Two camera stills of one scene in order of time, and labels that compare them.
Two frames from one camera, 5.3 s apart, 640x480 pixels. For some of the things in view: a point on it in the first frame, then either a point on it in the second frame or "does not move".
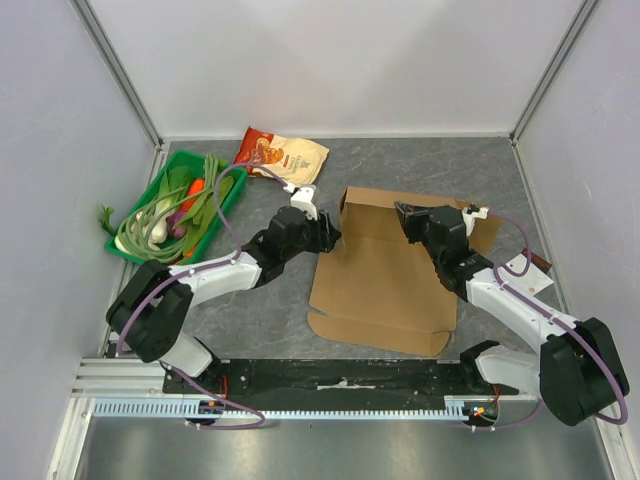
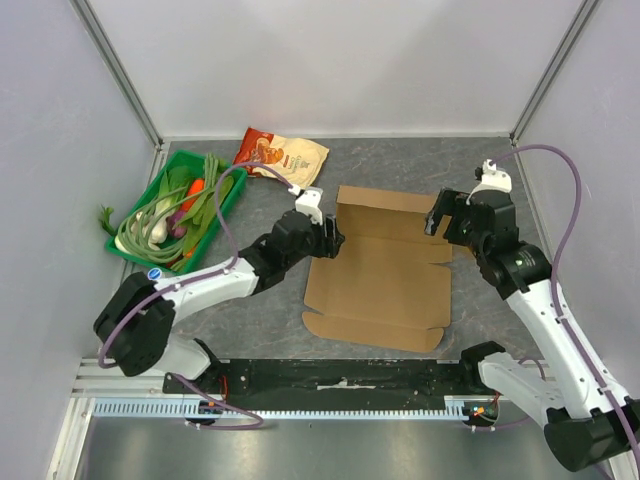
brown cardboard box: [374, 283] does not move
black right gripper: [417, 223] → [451, 209]
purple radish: [173, 220] does not move
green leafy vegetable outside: [106, 212] does not move
